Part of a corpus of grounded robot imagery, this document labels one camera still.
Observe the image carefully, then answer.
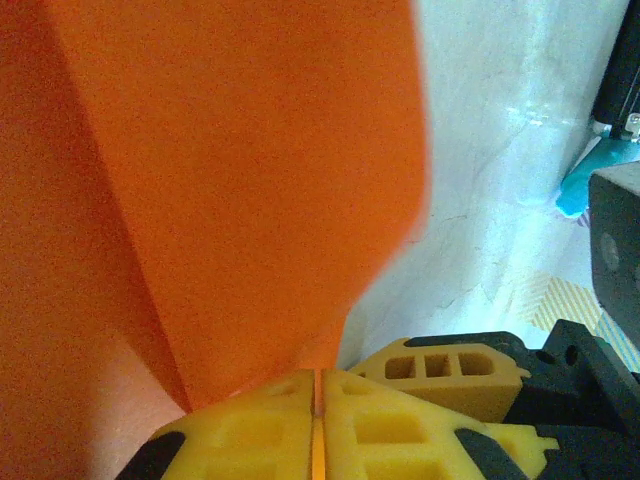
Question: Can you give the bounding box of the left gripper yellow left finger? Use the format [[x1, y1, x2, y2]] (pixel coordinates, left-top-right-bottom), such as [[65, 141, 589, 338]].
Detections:
[[117, 369, 318, 480]]

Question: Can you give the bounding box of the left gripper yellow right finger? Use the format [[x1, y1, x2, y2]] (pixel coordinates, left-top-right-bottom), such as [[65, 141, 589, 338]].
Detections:
[[320, 369, 531, 480]]

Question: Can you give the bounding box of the orange cloth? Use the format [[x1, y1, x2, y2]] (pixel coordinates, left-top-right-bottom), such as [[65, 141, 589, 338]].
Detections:
[[0, 0, 434, 416]]

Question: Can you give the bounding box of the teal cylindrical tube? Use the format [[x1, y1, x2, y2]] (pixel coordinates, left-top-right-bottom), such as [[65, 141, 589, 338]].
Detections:
[[554, 139, 640, 221]]

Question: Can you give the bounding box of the black zippered case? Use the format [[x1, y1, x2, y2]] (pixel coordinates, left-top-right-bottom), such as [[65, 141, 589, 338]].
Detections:
[[592, 0, 640, 137]]

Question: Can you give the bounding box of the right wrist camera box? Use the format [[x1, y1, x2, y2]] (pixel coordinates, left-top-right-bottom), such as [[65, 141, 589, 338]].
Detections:
[[587, 164, 640, 326]]

